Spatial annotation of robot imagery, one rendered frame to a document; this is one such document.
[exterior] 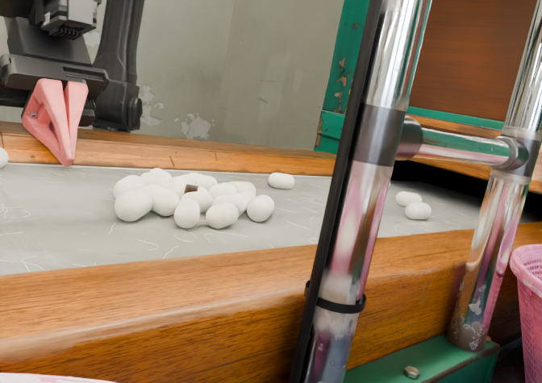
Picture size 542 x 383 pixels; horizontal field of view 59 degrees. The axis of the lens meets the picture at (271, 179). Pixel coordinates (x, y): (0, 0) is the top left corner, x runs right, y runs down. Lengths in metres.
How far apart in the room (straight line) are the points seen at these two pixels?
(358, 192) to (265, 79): 2.32
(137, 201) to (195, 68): 2.40
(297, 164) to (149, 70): 1.95
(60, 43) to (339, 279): 0.42
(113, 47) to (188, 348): 0.67
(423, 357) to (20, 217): 0.27
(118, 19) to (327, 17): 1.53
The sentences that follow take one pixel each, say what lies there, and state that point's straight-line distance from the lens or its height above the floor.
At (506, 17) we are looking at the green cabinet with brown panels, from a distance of 0.82.
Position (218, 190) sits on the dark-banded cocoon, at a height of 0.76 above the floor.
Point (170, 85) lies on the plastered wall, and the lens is 2.68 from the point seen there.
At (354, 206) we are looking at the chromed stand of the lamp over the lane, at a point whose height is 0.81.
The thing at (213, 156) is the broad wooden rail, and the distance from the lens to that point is 0.63.
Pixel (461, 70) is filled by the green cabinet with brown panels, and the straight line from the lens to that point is 0.83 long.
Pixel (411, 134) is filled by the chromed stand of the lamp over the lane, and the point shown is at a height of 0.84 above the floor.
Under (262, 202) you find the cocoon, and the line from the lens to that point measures 0.41.
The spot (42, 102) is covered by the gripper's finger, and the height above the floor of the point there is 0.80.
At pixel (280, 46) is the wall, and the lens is 2.46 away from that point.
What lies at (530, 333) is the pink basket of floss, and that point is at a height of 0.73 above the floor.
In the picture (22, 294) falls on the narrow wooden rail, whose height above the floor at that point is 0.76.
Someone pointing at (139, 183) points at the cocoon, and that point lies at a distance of 0.41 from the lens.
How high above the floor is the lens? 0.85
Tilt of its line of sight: 10 degrees down
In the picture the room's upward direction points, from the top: 11 degrees clockwise
